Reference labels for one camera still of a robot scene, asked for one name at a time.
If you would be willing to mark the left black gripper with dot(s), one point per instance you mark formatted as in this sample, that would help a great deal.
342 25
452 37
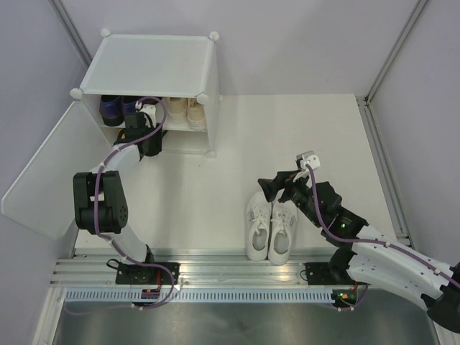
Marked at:
155 146

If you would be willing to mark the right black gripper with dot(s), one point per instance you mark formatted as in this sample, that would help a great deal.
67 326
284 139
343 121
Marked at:
283 180

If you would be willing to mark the gold pointed shoe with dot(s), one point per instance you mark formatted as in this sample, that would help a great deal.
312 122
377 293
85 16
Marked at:
121 139

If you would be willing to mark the purple loafer shoe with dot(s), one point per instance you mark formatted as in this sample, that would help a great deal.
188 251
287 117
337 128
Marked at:
130 105
110 110

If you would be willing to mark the white sneaker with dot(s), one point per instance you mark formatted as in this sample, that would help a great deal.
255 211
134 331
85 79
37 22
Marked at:
284 225
257 227

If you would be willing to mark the beige sneaker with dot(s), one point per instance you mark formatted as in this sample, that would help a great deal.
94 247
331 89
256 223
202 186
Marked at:
177 110
196 115

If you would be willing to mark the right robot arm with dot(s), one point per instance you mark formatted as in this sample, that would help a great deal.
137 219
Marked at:
366 255

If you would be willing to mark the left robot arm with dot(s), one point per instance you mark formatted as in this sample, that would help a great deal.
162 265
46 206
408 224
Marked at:
101 207

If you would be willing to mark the white plastic shoe cabinet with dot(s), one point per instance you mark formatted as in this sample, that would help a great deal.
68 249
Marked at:
165 66

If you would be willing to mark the white cabinet door panel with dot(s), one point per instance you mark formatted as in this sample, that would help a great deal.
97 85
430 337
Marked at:
41 198

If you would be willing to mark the left aluminium frame post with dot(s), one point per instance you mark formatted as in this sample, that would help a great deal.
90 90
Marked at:
72 32

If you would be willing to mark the aluminium frame post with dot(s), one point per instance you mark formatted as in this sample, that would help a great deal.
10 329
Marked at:
413 18
72 32

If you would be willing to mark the aluminium rail base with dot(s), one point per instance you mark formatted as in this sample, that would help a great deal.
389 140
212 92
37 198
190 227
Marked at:
203 263

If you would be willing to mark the white slotted cable duct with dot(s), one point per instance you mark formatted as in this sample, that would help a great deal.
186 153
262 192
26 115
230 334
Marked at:
202 295

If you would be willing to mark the right aluminium frame post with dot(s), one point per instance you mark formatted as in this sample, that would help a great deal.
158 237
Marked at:
413 18

